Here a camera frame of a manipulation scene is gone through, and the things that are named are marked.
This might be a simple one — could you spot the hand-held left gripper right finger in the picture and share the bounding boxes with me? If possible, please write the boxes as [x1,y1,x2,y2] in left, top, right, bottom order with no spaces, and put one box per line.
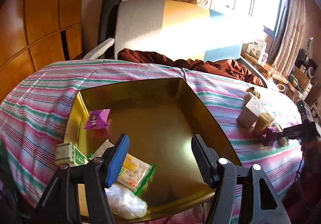
[191,134,293,224]

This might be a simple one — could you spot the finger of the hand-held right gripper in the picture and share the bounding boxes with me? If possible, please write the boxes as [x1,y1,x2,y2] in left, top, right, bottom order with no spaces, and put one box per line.
[279,125,305,140]

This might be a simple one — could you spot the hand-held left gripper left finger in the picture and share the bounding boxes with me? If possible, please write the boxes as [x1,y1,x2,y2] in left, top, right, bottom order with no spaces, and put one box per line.
[36,134,131,224]

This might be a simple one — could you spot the small brown bottle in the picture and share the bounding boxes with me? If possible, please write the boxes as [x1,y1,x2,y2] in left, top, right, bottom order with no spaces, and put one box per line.
[276,124,289,147]

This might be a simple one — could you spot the green cracker packet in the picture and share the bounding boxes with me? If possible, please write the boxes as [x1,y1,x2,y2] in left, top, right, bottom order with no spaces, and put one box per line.
[88,139,156,195]

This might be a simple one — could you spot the dark purple packet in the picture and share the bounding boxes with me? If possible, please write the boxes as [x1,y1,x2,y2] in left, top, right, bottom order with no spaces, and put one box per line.
[262,125,279,147]

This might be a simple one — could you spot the yellow packet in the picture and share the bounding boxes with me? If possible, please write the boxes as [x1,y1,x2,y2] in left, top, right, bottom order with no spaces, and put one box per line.
[252,112,275,136]

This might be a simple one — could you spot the white plastic bag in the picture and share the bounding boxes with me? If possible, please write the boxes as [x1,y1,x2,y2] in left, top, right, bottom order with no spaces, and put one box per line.
[105,182,148,220]

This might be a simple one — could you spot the purple snack packet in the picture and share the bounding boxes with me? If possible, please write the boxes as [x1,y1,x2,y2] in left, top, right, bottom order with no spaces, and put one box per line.
[83,108,111,130]

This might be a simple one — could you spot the white medicine box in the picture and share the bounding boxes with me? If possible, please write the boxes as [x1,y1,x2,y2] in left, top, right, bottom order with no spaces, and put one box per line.
[236,100,264,129]

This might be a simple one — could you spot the small green white box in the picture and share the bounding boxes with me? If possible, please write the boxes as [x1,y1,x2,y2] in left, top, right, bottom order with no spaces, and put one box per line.
[55,142,89,166]

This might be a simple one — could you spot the gold tin box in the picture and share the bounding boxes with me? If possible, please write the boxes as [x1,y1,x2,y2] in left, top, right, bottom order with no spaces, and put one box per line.
[64,78,242,219]

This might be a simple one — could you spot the cardboard box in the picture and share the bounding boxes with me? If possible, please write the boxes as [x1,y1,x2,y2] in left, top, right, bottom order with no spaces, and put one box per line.
[292,65,313,94]

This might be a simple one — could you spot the grey round speaker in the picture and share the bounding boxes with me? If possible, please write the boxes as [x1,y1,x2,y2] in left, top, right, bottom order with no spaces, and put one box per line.
[305,60,318,79]

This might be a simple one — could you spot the brown crumpled bag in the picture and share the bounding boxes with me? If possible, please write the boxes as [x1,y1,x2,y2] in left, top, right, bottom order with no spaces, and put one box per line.
[244,87,262,100]

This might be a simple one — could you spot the wooden shelf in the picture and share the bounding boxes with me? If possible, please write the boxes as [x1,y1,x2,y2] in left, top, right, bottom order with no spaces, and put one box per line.
[241,51,289,84]

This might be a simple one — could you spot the white boxes with blue print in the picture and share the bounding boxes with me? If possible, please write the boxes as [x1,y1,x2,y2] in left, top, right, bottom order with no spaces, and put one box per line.
[246,39,267,57]

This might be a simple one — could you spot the maroon blanket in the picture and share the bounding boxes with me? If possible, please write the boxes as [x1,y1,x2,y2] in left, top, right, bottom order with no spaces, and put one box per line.
[117,48,264,88]

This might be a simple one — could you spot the striped bedsheet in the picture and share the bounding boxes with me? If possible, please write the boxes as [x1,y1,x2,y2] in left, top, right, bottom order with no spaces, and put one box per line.
[0,60,305,224]

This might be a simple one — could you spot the striped beige curtain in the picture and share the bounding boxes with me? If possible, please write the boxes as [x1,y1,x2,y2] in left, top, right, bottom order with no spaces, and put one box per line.
[269,0,308,79]

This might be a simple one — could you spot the white foam piece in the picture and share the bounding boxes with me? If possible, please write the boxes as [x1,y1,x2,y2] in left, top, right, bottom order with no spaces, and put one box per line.
[82,38,115,60]

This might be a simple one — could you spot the black rolled mat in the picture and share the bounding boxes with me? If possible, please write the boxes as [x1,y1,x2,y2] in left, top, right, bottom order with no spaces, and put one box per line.
[97,0,123,51]

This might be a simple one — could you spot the wooden wardrobe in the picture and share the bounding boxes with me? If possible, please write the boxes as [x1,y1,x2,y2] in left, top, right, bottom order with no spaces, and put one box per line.
[0,0,87,104]

